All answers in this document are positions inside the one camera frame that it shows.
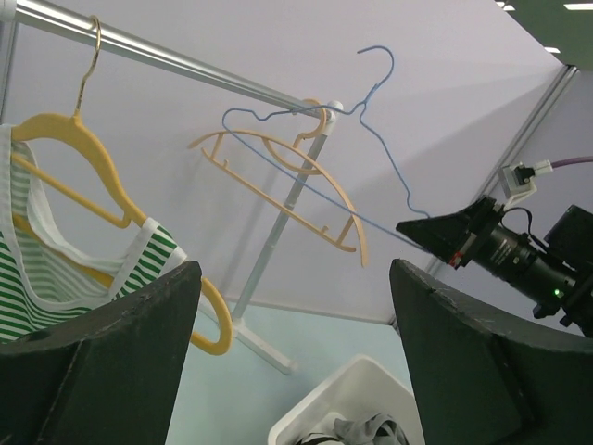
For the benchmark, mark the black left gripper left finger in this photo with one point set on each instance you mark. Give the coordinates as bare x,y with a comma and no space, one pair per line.
110,376

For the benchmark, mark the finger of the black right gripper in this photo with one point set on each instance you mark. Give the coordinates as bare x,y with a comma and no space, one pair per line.
445,236

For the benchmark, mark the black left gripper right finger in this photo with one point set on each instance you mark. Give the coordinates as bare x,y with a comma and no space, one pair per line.
481,375

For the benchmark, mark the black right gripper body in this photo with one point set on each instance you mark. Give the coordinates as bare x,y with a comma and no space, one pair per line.
527,263

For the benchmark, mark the grey tank top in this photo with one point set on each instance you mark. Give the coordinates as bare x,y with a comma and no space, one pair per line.
380,428

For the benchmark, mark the black white striped tank top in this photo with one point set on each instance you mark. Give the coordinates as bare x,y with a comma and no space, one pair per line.
319,438

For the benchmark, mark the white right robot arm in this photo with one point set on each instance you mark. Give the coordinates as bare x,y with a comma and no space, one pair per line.
573,232

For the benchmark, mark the green white striped tank top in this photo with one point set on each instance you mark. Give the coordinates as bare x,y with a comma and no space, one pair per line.
45,280

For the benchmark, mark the white plastic basket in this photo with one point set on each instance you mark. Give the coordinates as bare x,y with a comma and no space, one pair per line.
358,389

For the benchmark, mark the white clothes rack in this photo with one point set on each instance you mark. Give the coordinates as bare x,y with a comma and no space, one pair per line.
163,119

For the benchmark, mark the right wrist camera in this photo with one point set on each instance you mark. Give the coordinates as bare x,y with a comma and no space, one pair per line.
518,180

